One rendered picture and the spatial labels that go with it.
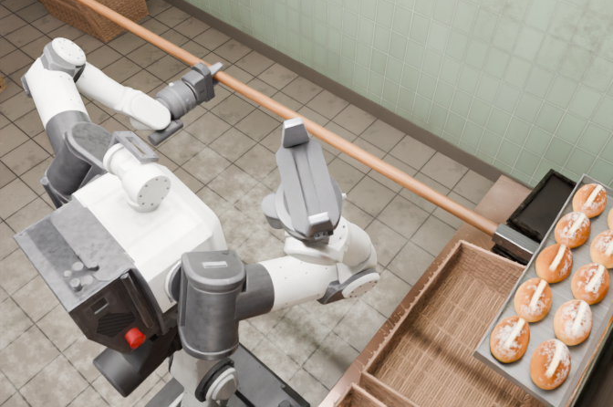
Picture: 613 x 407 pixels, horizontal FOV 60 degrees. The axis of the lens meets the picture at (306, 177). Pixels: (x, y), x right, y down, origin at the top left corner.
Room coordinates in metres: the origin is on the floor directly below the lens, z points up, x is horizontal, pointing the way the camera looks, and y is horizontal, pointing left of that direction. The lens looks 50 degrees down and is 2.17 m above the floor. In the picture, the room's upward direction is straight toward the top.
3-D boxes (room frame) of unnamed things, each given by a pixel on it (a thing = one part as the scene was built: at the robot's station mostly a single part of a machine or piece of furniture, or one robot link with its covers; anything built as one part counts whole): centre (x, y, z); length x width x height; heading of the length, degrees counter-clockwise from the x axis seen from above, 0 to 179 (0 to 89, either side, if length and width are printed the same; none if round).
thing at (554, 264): (0.57, -0.52, 1.21); 0.10 x 0.07 x 0.06; 142
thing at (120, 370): (0.52, 0.35, 1.00); 0.28 x 0.13 x 0.18; 140
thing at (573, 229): (0.66, -0.58, 1.21); 0.10 x 0.07 x 0.05; 140
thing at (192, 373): (0.57, 0.31, 0.78); 0.18 x 0.15 x 0.47; 50
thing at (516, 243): (0.63, -0.45, 1.20); 0.09 x 0.04 x 0.03; 51
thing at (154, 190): (0.58, 0.29, 1.47); 0.10 x 0.07 x 0.09; 44
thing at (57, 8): (3.25, 1.48, 0.14); 0.56 x 0.49 x 0.28; 56
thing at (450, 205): (1.19, 0.25, 1.19); 1.71 x 0.03 x 0.03; 51
